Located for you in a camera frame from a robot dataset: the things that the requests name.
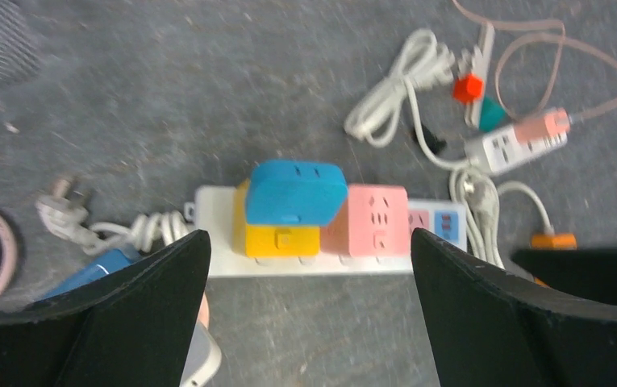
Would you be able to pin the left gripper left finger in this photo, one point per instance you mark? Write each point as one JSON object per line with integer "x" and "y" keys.
{"x": 131, "y": 328}

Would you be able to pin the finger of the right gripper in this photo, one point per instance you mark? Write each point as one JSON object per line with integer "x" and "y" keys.
{"x": 589, "y": 273}

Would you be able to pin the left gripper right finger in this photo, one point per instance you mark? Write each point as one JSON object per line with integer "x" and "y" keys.
{"x": 489, "y": 327}

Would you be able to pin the pink cube socket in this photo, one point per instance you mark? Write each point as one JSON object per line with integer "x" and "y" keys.
{"x": 373, "y": 221}

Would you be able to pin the light blue plug adapter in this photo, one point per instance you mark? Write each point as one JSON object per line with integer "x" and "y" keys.
{"x": 294, "y": 193}

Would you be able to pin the dark blue cube socket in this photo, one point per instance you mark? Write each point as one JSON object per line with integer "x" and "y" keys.
{"x": 107, "y": 263}

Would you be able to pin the pink round socket base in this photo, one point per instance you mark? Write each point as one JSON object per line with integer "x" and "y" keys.
{"x": 204, "y": 356}

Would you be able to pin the yellow cube socket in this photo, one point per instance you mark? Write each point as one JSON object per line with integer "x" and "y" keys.
{"x": 264, "y": 242}

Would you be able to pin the teal plug adapter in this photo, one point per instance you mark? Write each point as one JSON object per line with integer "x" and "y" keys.
{"x": 492, "y": 115}

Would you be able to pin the red plug adapter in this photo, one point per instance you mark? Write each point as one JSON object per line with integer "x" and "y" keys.
{"x": 468, "y": 89}

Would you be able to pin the narrow white socket strip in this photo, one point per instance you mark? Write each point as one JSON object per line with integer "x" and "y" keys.
{"x": 477, "y": 61}

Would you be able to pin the orange power strip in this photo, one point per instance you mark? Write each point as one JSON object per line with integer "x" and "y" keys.
{"x": 566, "y": 241}

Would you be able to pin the long white power strip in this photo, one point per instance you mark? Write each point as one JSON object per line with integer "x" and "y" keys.
{"x": 211, "y": 210}

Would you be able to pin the pink charger on white strip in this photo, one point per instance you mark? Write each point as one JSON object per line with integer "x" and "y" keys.
{"x": 545, "y": 124}

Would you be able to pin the small white power strip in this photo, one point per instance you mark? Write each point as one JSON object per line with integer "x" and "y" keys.
{"x": 499, "y": 152}

